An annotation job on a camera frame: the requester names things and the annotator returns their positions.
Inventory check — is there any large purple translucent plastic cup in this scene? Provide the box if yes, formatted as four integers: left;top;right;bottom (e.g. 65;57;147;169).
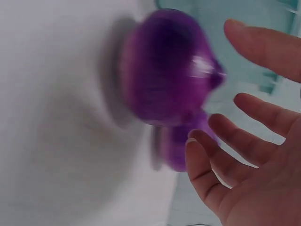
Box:
121;9;228;129

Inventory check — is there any person's right hand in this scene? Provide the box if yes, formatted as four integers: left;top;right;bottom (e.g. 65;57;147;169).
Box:
185;18;301;226

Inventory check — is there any small purple translucent plastic cup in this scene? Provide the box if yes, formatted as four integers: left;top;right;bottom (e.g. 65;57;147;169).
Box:
161;110;223;173

